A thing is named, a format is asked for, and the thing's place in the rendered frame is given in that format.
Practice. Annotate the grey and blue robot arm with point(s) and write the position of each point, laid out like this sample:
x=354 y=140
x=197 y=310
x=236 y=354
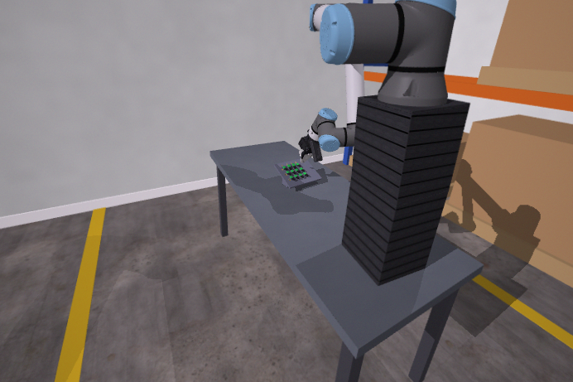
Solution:
x=411 y=36

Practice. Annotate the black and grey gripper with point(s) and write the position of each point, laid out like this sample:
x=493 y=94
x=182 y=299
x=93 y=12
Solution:
x=305 y=145

